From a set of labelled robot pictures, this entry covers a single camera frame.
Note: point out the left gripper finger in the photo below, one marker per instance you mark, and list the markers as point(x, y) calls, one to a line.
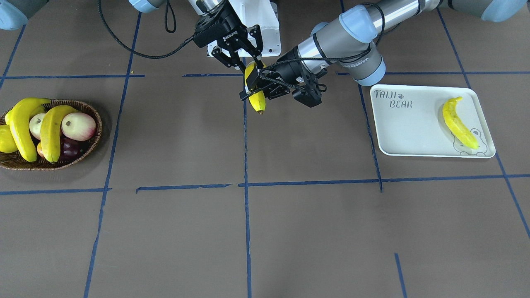
point(253, 81)
point(268, 95)

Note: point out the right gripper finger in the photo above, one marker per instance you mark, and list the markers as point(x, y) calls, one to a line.
point(233, 60)
point(251, 41)

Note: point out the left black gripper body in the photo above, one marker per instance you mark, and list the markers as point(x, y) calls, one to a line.
point(288, 73)

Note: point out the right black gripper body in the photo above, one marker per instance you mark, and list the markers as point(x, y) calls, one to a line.
point(220, 32)

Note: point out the yellow banana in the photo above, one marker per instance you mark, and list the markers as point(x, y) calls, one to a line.
point(50, 131)
point(20, 116)
point(456, 125)
point(256, 97)

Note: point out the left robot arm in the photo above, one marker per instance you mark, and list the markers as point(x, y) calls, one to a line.
point(351, 41)

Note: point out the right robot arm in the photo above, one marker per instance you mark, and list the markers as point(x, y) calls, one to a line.
point(16, 13)

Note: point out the brown wicker basket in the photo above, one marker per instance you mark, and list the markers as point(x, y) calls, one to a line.
point(14, 161)

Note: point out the white bear tray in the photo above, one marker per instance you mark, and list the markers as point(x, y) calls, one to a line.
point(409, 122)

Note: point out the pink white peach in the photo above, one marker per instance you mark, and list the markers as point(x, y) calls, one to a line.
point(78, 126)

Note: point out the yellow lemon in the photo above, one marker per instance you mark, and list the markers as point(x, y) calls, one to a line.
point(7, 143)

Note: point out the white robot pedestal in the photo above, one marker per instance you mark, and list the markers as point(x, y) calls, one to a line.
point(263, 13)

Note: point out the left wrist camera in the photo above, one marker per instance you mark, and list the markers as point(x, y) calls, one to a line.
point(311, 92)

